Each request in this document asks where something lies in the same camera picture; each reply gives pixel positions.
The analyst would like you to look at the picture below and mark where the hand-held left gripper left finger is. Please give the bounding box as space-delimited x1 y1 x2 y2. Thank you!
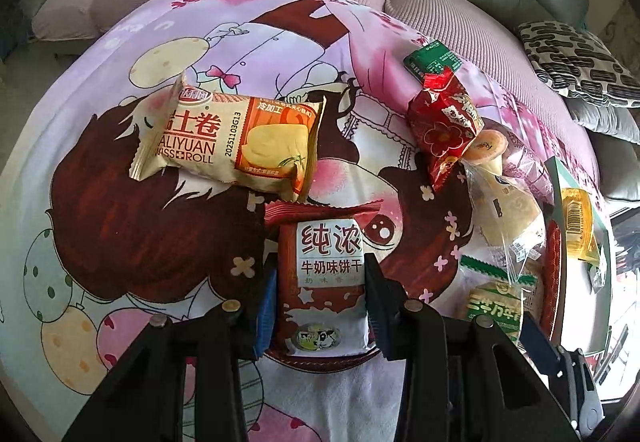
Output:
60 252 281 442

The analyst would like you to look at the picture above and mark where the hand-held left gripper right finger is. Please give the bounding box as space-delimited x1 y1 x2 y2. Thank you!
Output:
362 252 568 442

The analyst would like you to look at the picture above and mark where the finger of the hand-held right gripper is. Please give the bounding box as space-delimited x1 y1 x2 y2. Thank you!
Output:
519 311 565 375

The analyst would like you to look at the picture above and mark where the green white snack packet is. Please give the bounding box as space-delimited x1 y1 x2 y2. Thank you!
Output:
457 255 546 340

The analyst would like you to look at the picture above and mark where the red white biscuit packet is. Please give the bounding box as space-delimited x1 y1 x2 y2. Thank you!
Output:
264 199 383 363

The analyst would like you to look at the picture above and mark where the clear bread packet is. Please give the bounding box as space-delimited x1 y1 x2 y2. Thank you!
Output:
462 157 548 283

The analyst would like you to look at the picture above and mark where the green-rimmed cardboard box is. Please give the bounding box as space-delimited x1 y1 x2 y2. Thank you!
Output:
542 155 618 358

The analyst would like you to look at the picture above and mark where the yellow swiss roll packet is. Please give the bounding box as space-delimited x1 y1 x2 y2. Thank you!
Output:
128 72 327 203

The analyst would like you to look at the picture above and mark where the clear yellow snack packet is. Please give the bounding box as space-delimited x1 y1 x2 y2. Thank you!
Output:
560 187 601 265

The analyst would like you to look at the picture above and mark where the printed blanket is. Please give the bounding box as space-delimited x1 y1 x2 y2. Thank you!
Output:
0 0 616 442

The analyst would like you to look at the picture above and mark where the pink swiss roll packet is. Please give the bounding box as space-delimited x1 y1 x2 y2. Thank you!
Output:
500 132 556 203

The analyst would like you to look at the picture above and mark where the cream pudding cup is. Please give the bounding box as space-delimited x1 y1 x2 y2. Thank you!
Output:
462 129 508 173

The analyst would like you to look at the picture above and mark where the red flower-print snack packet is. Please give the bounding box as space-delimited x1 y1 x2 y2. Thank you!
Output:
406 70 485 193

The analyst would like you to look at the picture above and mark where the grey pillow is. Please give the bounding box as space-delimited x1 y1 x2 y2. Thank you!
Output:
567 97 640 145

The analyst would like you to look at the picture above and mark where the small green box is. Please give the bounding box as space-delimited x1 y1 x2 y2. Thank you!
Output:
403 37 463 80

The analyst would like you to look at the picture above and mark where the black white patterned pillow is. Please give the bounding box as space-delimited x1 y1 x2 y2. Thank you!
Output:
517 21 640 108

